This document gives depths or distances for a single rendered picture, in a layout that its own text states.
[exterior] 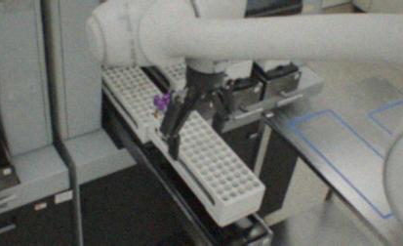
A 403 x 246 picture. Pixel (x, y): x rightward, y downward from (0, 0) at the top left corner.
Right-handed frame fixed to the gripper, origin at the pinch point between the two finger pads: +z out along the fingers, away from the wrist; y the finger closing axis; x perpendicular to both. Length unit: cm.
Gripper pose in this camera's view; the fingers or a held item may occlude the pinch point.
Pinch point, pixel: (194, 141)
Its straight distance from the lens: 110.7
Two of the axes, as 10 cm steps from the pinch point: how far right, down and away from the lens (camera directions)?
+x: -5.4, -5.9, 6.0
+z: -1.1, 7.5, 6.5
